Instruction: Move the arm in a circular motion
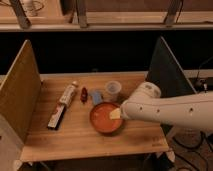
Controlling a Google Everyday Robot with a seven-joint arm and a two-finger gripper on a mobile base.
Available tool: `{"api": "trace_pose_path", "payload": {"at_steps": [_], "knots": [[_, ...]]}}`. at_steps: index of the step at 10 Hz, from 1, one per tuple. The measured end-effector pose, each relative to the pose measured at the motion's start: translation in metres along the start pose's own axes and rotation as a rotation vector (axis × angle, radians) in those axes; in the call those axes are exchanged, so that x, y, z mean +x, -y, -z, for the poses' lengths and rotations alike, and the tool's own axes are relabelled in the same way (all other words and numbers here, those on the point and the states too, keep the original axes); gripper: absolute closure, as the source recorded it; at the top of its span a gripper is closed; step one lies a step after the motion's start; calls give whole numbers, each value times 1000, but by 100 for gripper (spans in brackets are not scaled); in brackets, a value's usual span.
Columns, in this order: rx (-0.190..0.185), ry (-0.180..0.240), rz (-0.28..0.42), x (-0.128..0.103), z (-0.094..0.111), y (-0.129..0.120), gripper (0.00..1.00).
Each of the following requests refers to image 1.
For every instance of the long dark box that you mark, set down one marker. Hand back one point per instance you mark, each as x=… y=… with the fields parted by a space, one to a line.
x=56 y=116

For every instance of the left wooden side panel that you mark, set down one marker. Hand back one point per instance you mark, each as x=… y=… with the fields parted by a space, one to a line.
x=19 y=92

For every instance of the blue small object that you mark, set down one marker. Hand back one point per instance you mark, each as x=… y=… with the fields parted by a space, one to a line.
x=96 y=97

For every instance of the right dark side panel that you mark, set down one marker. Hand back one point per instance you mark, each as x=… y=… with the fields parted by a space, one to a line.
x=166 y=72

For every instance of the dark red small object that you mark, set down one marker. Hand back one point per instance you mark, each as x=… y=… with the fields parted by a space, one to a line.
x=84 y=95

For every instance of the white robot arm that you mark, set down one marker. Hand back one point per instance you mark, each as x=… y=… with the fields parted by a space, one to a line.
x=191 y=111

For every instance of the clear plastic cup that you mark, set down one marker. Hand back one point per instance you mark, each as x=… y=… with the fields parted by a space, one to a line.
x=113 y=89

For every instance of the white tube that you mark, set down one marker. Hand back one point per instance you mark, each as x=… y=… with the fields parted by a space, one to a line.
x=68 y=94

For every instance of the orange bowl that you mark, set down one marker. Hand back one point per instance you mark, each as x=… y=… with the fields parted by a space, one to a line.
x=100 y=118

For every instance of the white cup on shelf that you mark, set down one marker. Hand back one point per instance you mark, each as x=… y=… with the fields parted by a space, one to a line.
x=30 y=8

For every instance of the yellow sponge piece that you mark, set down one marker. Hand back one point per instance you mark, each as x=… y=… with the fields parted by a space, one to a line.
x=115 y=114

